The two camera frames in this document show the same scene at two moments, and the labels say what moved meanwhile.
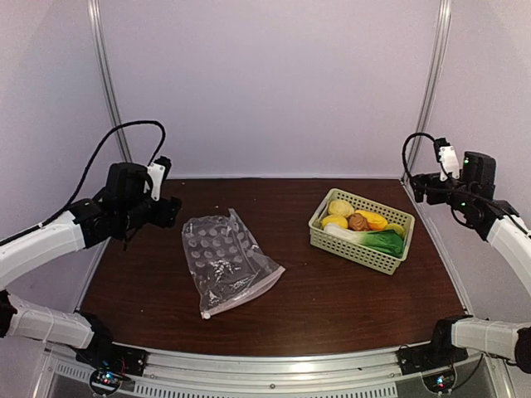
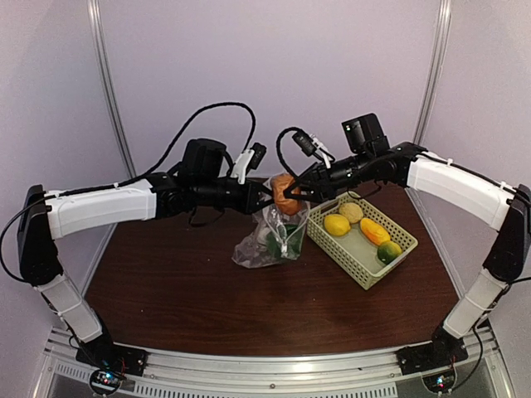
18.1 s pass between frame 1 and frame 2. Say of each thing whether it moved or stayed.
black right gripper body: moved
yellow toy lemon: stayed
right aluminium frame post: stayed
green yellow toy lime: moved
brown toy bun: moved
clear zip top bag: moved
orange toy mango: moved
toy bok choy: moved
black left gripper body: moved
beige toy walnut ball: moved
